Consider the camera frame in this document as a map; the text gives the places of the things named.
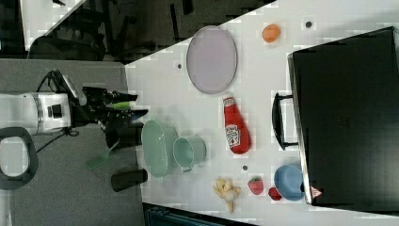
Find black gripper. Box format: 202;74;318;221
72;87;149;132

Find red ketchup bottle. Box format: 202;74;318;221
223;96;251;154

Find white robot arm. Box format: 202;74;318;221
1;87;148;190

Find green spatula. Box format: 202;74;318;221
85;143;119;170

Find dark grey cup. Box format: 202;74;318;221
111;169;148;192

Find green mug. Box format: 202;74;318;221
173;136;207;172

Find grey round plate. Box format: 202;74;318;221
186;25;237;94

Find peeled toy banana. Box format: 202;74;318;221
213;178;241;213

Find large toy strawberry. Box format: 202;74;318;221
247;176;263;195

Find orange toy fruit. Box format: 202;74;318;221
262;24;280;43

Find small red toy berry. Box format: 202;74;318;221
268;187;282;201

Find blue cup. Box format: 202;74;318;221
274;165;304;202

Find black toaster oven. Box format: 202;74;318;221
287;26;399;216

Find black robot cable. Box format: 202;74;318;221
35;69;80;154

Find blue metal frame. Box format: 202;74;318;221
144;205;239;226

